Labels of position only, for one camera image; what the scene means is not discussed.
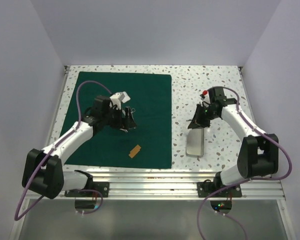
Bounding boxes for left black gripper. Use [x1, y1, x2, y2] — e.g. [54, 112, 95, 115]
[102, 105, 136, 130]

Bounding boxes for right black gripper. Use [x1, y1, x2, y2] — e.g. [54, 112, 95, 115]
[188, 103, 219, 130]

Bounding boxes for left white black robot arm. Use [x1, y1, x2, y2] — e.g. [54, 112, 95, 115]
[21, 91, 137, 199]

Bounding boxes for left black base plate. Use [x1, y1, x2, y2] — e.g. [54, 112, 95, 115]
[64, 181, 110, 198]

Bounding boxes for dark green surgical cloth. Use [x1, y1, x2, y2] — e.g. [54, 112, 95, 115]
[66, 72, 172, 169]

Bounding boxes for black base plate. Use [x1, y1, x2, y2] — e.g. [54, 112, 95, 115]
[64, 181, 110, 198]
[196, 180, 243, 198]

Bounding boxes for tan adhesive bandage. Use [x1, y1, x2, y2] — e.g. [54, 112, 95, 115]
[129, 150, 139, 159]
[130, 144, 141, 154]

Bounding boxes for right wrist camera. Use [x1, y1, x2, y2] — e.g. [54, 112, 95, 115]
[200, 90, 210, 104]

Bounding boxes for white gauze pad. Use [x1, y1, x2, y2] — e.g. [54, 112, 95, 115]
[120, 91, 131, 103]

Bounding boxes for aluminium rail frame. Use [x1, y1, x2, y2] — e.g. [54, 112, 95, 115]
[21, 65, 288, 201]

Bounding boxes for silver surgical forceps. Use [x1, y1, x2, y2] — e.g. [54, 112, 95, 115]
[125, 106, 136, 118]

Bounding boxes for rectangular metal tray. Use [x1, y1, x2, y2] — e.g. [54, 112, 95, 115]
[185, 128, 205, 158]

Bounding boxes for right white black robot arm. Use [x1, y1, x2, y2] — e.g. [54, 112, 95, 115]
[187, 86, 279, 197]

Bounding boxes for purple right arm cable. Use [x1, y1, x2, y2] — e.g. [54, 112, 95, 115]
[197, 86, 292, 240]

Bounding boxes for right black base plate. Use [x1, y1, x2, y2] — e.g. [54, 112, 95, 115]
[196, 180, 243, 198]

